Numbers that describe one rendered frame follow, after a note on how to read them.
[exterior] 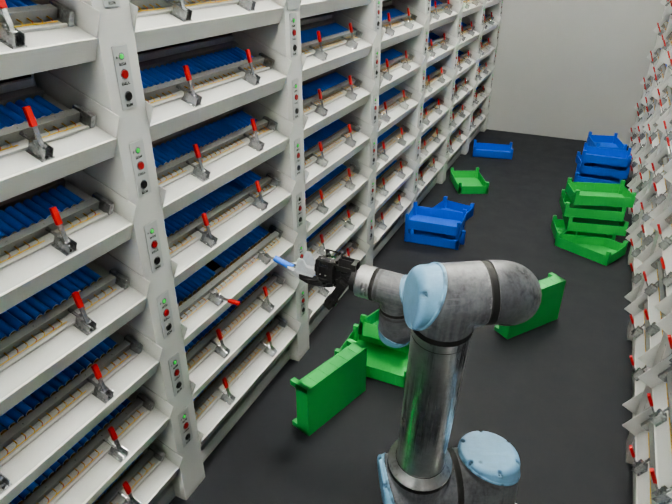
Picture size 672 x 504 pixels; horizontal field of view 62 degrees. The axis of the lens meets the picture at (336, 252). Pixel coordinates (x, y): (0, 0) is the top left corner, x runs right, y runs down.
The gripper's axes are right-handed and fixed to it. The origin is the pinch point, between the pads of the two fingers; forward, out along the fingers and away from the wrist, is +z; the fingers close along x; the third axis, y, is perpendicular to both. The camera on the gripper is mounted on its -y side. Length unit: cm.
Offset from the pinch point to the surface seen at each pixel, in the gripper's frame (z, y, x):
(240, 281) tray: 18.5, -9.8, -0.1
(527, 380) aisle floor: -70, -59, -58
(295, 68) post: 18, 49, -35
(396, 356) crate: -20, -60, -50
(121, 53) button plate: 19, 62, 36
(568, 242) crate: -74, -51, -174
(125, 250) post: 21.8, 19.0, 40.1
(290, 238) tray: 17.4, -8.0, -30.2
